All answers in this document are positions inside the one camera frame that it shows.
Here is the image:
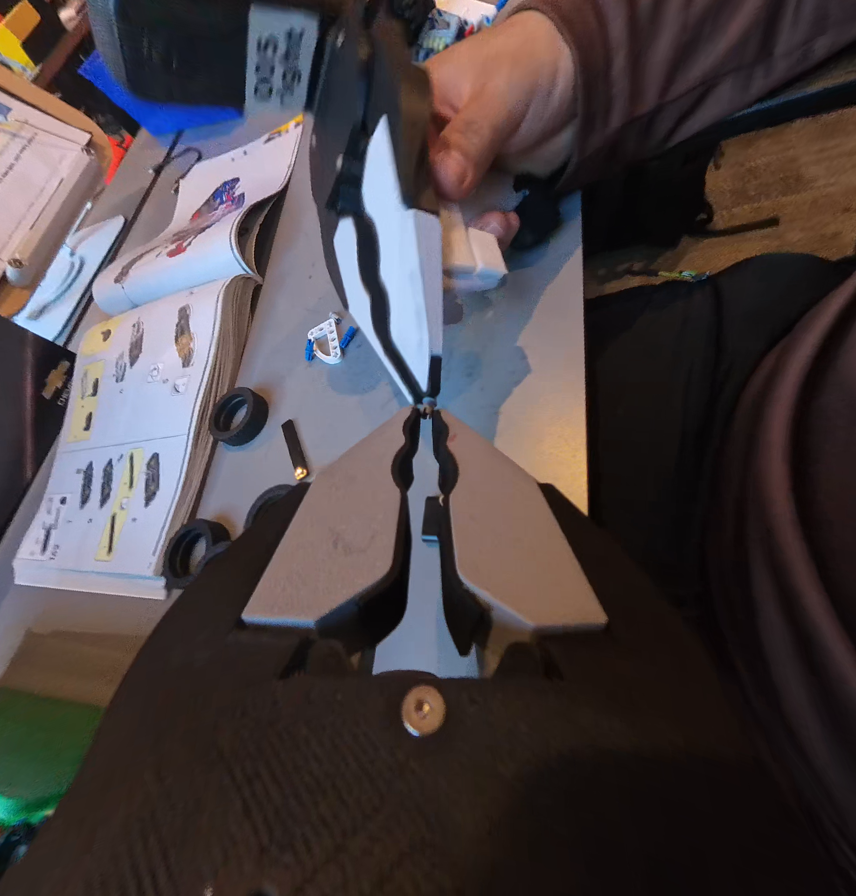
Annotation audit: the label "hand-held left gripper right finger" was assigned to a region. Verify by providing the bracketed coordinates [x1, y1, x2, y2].
[430, 410, 610, 657]

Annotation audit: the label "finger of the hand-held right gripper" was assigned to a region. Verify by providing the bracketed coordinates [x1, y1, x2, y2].
[332, 214, 419, 405]
[362, 115, 445, 394]

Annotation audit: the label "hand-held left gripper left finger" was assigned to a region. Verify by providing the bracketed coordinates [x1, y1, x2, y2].
[241, 408, 422, 634]

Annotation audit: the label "white holed frame piece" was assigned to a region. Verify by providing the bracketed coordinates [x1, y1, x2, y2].
[305, 315, 346, 365]

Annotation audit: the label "toy brick race car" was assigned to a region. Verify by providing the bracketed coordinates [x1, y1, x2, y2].
[414, 0, 513, 64]

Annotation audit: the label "black panel piece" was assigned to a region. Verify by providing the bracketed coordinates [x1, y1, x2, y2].
[282, 420, 310, 480]
[417, 356, 448, 546]

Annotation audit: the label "green plastic bin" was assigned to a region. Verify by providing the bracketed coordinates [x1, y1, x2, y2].
[0, 686, 107, 841]

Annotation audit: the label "person's right forearm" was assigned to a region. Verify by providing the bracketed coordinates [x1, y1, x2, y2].
[533, 0, 856, 190]

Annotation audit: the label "person's right hand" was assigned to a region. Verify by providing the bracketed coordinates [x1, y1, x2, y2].
[423, 10, 580, 244]

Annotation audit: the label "person's black trousers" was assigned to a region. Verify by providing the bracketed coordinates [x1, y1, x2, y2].
[585, 252, 849, 631]

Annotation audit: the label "open instruction booklet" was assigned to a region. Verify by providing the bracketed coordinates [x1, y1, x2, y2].
[11, 115, 306, 602]

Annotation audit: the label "blue plastic bin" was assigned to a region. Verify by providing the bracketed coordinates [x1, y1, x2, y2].
[78, 49, 247, 137]

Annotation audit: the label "person's brown hoodie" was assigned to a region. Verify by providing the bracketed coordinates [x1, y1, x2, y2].
[708, 252, 856, 896]

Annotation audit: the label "white rounded flat base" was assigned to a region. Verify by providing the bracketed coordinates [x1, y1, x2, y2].
[11, 213, 128, 344]

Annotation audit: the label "black car set box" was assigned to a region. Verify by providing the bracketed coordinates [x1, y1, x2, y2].
[0, 304, 75, 575]

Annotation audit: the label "yellow box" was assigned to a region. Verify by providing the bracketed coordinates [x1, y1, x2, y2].
[0, 0, 44, 71]

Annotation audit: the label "black usb cable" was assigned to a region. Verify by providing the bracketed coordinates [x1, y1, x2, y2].
[151, 143, 205, 193]

